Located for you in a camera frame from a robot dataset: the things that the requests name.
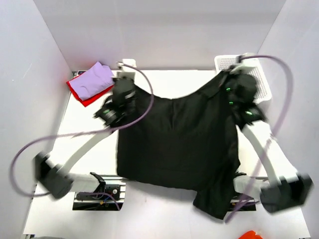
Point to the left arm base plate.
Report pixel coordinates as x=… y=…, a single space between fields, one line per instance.
x=94 y=192

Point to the folded lilac t-shirt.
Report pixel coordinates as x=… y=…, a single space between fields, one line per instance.
x=93 y=81

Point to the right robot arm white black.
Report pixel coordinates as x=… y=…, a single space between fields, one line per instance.
x=275 y=182

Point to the orange object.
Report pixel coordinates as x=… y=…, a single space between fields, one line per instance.
x=250 y=235

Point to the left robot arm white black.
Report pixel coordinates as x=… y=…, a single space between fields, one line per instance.
x=56 y=176

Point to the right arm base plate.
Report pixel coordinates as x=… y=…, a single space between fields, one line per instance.
x=243 y=196

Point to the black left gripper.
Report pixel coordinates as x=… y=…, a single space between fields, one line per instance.
x=116 y=79

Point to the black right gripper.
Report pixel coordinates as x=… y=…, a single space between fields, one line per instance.
x=232 y=75

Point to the black t-shirt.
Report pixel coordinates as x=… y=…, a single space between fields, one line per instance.
x=186 y=143

